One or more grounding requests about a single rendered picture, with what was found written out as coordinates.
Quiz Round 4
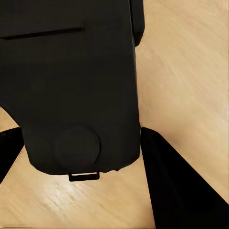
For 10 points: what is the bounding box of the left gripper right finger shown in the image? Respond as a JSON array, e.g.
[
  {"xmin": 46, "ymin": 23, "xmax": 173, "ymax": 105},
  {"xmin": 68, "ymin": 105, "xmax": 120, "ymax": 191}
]
[{"xmin": 141, "ymin": 127, "xmax": 229, "ymax": 229}]

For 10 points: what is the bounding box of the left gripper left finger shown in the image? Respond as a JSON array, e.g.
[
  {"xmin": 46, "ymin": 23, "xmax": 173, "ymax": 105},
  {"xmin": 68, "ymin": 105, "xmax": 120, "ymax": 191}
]
[{"xmin": 0, "ymin": 127, "xmax": 24, "ymax": 184}]

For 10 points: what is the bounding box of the digital camera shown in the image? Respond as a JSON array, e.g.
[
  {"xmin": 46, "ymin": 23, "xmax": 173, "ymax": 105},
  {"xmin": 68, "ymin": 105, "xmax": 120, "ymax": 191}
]
[{"xmin": 0, "ymin": 0, "xmax": 145, "ymax": 182}]

